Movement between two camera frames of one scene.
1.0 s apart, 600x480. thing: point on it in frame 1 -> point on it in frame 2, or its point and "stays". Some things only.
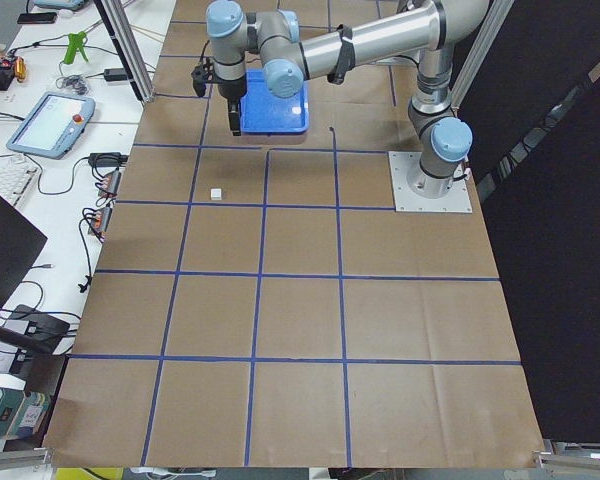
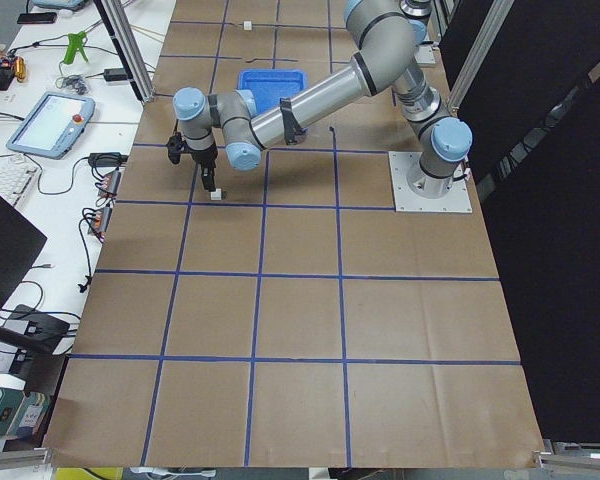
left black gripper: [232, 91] -> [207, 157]
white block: [216, 194] stays
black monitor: [9, 242] stays
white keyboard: [12, 177] stays
